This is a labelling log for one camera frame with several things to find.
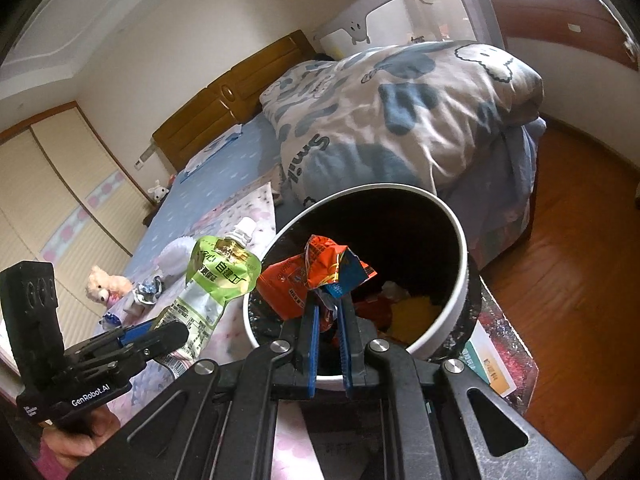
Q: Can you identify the small white box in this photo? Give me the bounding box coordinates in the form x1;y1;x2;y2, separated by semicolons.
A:
120;290;143;317

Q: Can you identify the grey quilt with blue hearts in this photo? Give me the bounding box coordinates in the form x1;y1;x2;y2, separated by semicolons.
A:
259;40;545;208

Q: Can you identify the red snack bag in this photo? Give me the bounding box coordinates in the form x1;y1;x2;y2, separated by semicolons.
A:
257;254;321;322

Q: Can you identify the white green booklet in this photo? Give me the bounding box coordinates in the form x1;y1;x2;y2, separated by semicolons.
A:
457;321;518;397

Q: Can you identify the green spouted drink pouch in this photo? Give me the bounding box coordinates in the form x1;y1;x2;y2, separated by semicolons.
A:
159;217;262;378

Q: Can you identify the blue dotted bed sheet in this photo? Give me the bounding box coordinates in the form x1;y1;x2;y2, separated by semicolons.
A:
107;112;321;301

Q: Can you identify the red white carton box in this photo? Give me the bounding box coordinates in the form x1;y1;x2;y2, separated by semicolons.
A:
356;294;396;333

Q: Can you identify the cream slatted sliding wardrobe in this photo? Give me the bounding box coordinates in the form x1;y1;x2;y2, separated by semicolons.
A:
0;102;156;361

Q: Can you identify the orange blue snack wrapper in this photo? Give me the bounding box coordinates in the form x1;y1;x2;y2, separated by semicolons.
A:
305;234;379;311

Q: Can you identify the white foam fruit net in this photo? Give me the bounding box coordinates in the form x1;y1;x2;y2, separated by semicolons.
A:
157;239;198;278

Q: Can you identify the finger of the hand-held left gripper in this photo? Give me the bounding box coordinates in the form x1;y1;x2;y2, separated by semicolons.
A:
91;321;190;376
75;322;156;357

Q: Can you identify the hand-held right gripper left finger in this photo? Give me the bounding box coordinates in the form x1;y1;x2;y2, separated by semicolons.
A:
67;304;321;480

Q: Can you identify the person's left hand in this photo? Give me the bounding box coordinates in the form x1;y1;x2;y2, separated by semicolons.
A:
44;402;121;469

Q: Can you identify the wooden nightstand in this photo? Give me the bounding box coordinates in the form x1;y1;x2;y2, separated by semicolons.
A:
142;200;166;226

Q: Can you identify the pink floral sheet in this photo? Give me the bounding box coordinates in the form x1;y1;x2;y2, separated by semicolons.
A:
0;180;381;480

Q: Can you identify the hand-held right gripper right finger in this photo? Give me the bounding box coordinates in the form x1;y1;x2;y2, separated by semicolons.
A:
339;294;586;480

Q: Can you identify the blue white pillow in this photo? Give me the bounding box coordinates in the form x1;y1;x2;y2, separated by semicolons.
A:
182;132;246;181

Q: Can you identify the wooden headboard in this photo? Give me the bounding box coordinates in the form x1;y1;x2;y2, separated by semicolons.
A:
151;29;317;172

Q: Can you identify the red-brown drawer cabinet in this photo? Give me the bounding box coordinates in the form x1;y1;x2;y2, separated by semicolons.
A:
480;0;640;68

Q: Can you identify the grey bed guard rail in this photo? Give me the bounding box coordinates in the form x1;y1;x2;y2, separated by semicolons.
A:
311;0;507;61

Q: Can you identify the beige teddy bear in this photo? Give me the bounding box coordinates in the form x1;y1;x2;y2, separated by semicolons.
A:
85;266;135;306

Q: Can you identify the white black trash bin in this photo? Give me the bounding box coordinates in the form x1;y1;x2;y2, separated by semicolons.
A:
241;184;482;392

